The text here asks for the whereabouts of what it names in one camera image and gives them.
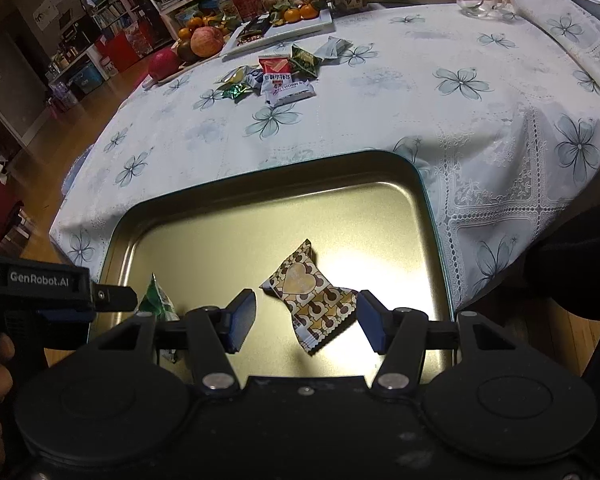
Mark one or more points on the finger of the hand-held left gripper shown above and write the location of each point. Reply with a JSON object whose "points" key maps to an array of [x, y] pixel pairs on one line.
{"points": [[115, 298], [65, 315]]}

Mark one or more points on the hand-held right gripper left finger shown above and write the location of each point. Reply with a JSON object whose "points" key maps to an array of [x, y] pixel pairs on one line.
{"points": [[242, 321]]}

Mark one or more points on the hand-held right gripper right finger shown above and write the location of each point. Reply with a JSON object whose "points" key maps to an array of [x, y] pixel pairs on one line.
{"points": [[372, 324]]}

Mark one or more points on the green white snack packet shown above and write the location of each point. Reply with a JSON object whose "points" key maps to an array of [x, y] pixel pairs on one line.
{"points": [[155, 302]]}

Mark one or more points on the brown heart print snack packet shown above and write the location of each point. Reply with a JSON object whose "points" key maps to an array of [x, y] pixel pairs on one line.
{"points": [[300, 280]]}

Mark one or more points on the gold metal tin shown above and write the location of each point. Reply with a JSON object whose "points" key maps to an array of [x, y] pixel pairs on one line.
{"points": [[280, 215]]}

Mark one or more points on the green foil candy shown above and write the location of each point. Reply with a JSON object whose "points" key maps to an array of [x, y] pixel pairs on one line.
{"points": [[236, 92]]}

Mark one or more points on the white red print snack packet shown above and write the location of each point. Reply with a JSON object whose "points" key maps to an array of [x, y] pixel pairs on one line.
{"points": [[287, 89]]}

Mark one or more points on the grey green snack packet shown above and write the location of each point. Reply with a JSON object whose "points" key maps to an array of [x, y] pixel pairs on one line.
{"points": [[332, 50]]}

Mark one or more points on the white floral tablecloth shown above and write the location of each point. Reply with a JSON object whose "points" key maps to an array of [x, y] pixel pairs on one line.
{"points": [[380, 125]]}

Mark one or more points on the blue storage bin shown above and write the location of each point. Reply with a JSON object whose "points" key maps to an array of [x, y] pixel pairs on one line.
{"points": [[87, 77]]}

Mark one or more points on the wooden fruit tray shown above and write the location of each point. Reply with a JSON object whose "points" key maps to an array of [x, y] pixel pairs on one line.
{"points": [[180, 74]]}

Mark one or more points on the dark red apple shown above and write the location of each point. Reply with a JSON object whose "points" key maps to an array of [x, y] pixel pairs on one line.
{"points": [[164, 64]]}

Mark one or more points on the dark brown fruit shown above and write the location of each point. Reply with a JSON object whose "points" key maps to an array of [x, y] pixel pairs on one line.
{"points": [[185, 50]]}

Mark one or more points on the yellow red apple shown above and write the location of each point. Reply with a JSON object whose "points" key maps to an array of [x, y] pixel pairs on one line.
{"points": [[207, 42]]}

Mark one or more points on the tangerine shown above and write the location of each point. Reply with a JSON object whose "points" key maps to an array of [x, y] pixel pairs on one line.
{"points": [[309, 11], [194, 22], [185, 33], [292, 15]]}

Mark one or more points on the dark chocolate packet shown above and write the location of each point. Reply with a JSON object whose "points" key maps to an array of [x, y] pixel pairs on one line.
{"points": [[255, 30]]}

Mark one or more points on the bookshelf with books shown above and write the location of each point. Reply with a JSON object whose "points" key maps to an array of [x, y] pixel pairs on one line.
{"points": [[125, 5]]}

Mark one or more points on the white rectangular plate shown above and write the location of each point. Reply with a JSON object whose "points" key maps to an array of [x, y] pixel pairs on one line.
{"points": [[300, 30]]}

